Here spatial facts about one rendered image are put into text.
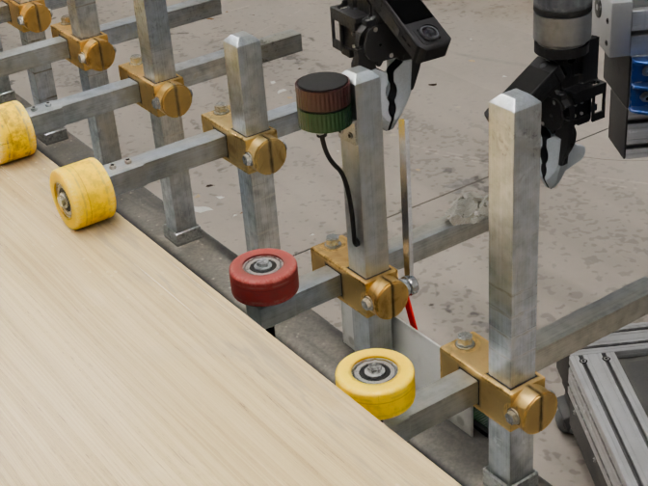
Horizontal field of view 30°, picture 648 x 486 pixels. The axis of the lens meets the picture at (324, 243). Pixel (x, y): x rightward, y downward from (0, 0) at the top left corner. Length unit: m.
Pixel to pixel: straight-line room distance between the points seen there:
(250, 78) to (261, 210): 0.19
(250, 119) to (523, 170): 0.51
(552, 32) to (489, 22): 3.19
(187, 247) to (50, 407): 0.69
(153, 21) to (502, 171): 0.74
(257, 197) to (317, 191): 1.92
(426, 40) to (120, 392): 0.51
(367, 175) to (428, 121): 2.57
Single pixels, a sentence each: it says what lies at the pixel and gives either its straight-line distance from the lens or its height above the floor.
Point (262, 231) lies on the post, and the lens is 1.64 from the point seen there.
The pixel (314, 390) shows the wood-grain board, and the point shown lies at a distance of 1.21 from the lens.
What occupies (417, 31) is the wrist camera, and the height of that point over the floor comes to 1.15.
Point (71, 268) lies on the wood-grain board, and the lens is 1.47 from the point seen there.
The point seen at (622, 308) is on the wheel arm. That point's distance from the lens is 1.44.
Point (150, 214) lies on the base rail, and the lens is 2.00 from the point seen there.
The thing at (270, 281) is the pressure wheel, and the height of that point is 0.91.
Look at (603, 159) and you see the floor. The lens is 3.69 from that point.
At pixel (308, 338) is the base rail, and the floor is 0.70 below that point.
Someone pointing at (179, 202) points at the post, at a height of 0.77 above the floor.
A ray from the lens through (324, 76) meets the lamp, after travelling 1.33.
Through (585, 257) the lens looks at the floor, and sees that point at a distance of 3.18.
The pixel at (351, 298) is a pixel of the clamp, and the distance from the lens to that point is 1.46.
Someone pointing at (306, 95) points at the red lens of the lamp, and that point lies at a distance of 1.30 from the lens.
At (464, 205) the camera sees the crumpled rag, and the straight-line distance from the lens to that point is 1.58.
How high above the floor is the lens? 1.62
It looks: 30 degrees down
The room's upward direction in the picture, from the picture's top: 4 degrees counter-clockwise
